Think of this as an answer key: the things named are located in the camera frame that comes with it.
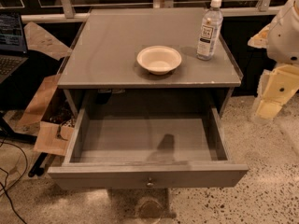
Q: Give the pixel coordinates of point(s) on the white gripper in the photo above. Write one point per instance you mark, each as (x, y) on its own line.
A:
(285, 37)

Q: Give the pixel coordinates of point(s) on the clear plastic water bottle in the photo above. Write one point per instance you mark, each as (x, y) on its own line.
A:
(210, 31)

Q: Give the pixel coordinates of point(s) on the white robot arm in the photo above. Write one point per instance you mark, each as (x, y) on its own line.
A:
(280, 38)

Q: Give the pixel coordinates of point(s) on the round metal drawer knob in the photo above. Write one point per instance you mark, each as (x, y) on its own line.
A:
(150, 183)

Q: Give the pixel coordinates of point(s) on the grey cabinet with glass top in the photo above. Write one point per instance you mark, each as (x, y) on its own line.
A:
(105, 54)

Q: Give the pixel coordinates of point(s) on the grey open top drawer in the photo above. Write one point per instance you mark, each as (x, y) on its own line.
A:
(110, 150)

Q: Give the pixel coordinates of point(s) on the white paper bowl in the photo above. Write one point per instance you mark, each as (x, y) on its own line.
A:
(159, 60)

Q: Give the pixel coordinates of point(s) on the open cardboard box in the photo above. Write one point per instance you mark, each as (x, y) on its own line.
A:
(54, 135)

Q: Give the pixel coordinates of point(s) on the open laptop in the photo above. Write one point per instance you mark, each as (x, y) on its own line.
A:
(13, 45)

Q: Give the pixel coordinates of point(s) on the metal railing frame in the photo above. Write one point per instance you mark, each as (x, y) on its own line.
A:
(68, 6)

